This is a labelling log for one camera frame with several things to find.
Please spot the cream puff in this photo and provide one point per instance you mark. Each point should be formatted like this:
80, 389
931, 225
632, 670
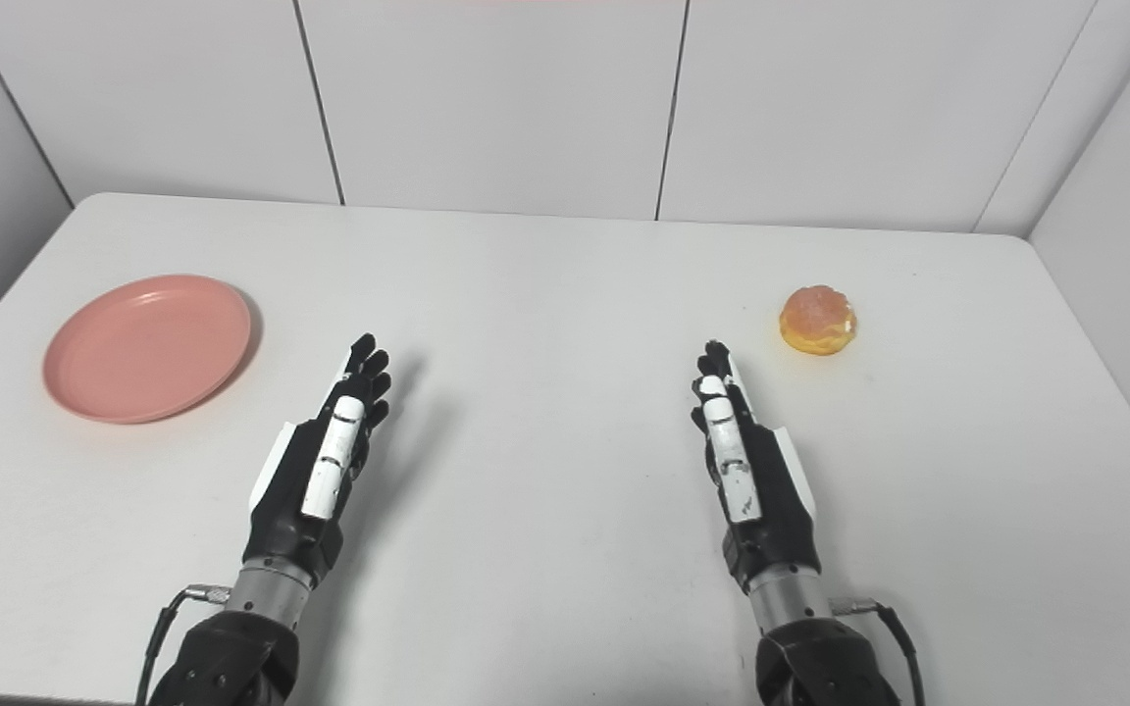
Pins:
818, 320

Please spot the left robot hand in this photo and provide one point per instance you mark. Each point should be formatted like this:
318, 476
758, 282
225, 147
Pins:
302, 490

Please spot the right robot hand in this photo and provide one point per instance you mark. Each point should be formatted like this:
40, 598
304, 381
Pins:
766, 490

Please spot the pink plate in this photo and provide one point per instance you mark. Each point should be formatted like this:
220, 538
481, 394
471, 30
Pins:
147, 348

